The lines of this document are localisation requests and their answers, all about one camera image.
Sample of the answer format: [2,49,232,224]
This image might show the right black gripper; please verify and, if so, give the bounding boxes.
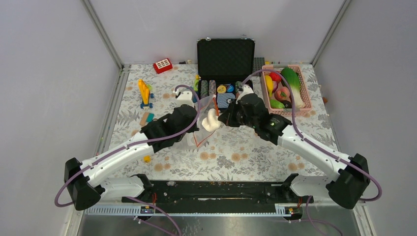
[218,99,258,129]

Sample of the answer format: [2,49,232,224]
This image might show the clear orange-zip bag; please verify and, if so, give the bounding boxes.
[185,95,221,149]

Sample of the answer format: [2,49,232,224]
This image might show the yellow toy banana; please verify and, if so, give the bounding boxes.
[265,75,274,99]

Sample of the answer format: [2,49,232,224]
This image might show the pink toy peach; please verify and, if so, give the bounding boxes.
[274,87,291,101]

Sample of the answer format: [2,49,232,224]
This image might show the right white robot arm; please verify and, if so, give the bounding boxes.
[218,93,370,209]

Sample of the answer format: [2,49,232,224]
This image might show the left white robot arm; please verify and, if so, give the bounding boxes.
[55,88,201,210]

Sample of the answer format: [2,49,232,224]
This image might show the pink plastic basket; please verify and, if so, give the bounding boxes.
[261,64,312,117]

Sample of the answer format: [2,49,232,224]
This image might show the wooden teal toy blocks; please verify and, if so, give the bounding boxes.
[139,112,154,126]

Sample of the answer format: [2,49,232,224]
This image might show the purple toy onion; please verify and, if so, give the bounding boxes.
[272,81,279,92]

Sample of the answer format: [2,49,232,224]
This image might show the green yellow toy figure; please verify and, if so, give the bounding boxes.
[193,75,200,91]

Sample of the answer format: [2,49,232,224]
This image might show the dark toy eggplant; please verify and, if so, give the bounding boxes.
[281,100,292,109]

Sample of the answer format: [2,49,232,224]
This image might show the red toy strawberry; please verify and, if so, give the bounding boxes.
[269,72,282,83]

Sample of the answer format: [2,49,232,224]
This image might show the yellow blue toy cart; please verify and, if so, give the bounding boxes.
[138,79,154,110]

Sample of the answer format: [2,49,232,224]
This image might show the grey building baseplate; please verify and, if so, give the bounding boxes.
[252,57,265,77]

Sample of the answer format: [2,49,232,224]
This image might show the black poker chip case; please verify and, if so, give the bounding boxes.
[197,38,255,98]

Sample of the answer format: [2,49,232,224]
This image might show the green white bok choy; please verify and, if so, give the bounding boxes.
[281,67,305,108]

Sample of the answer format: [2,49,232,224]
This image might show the red white toy block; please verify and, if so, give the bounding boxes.
[153,58,173,74]

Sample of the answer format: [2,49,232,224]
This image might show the small yellow toy piece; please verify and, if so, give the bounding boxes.
[143,155,151,163]

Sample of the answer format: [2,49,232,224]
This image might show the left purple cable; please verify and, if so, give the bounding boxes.
[54,85,201,236]

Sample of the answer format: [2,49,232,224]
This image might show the purple cable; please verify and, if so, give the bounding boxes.
[54,85,201,236]
[241,69,383,236]

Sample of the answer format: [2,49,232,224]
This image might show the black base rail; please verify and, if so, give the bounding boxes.
[121,174,314,215]

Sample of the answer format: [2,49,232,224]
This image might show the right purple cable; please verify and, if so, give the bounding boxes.
[241,69,383,236]

